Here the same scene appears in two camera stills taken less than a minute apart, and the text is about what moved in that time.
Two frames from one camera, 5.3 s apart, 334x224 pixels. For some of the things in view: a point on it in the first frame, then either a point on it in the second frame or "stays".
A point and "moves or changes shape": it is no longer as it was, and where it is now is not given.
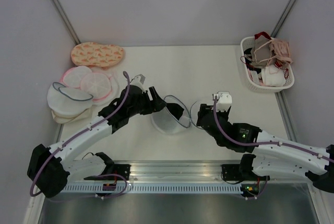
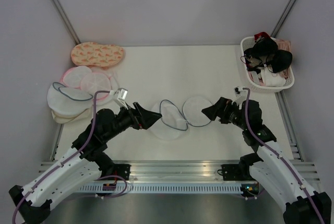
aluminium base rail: x=162 y=173 stays
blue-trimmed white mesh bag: x=64 y=100 stays
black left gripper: x=157 y=104 -> x=141 y=118
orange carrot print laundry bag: x=93 y=54 stays
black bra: x=175 y=109 -> x=264 y=50
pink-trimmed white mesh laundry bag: x=102 y=85 stays
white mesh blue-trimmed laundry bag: x=165 y=122 moves or changes shape
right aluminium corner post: x=291 y=5 stays
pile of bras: x=267 y=60 stays
